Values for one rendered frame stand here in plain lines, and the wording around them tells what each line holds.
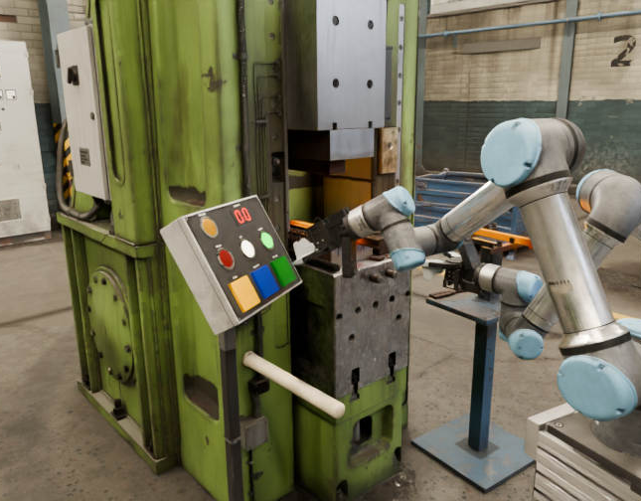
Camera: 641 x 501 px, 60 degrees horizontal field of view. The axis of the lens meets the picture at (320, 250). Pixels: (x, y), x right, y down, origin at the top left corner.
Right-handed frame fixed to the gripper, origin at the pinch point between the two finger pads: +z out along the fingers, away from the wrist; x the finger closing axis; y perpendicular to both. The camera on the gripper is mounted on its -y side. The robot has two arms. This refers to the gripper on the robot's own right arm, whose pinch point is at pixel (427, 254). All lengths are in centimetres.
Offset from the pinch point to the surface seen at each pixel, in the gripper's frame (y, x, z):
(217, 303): 0, -70, 6
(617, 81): -73, 747, 249
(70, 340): 99, -36, 252
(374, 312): 26.0, 2.5, 24.1
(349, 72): -54, -4, 30
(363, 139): -33.1, 2.3, 30.0
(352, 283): 13.0, -8.3, 24.1
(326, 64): -56, -14, 30
